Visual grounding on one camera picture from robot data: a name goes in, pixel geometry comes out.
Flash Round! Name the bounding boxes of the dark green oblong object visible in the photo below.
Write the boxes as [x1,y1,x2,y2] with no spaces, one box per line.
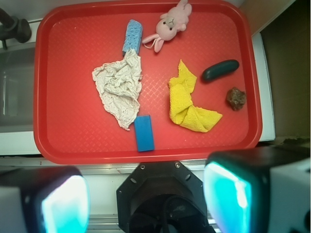
[202,59,240,82]

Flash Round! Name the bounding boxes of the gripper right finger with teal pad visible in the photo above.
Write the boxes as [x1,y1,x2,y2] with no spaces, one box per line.
[203,146,311,233]

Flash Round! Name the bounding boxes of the blue rectangular block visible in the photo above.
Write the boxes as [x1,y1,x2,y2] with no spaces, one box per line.
[134,115,155,152]

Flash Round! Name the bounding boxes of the light blue sponge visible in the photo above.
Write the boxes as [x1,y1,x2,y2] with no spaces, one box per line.
[122,19,143,56]

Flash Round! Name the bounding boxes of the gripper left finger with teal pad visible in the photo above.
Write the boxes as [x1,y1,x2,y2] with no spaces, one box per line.
[0,166,90,233]

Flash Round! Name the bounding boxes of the dark clamp knob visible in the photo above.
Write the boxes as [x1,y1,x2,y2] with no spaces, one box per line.
[0,8,32,50]

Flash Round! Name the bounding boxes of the white crumpled cloth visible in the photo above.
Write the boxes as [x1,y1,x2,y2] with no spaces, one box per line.
[92,49,142,131]

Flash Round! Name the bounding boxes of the brown rock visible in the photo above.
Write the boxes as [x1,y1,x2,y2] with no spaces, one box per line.
[226,87,246,111]

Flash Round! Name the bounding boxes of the pink plush bunny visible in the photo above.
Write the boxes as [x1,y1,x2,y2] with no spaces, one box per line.
[142,0,192,53]

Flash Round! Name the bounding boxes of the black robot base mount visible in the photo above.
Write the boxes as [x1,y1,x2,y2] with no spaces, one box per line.
[116,161,214,233]

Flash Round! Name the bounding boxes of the red plastic tray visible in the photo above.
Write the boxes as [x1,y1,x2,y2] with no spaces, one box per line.
[34,0,262,165]

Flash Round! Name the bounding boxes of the yellow folded cloth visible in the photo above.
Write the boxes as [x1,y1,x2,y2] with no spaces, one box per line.
[168,60,223,133]

